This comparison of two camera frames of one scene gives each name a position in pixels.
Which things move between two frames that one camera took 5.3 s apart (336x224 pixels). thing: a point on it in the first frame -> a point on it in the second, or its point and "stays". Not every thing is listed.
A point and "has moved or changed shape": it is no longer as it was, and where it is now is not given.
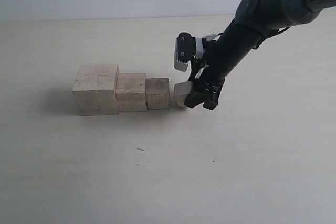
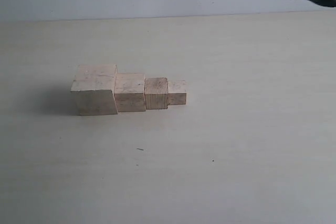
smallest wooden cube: [181, 90] has moved or changed shape
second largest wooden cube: [130, 92] stays
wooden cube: [157, 93] stays
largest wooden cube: [95, 89] stays
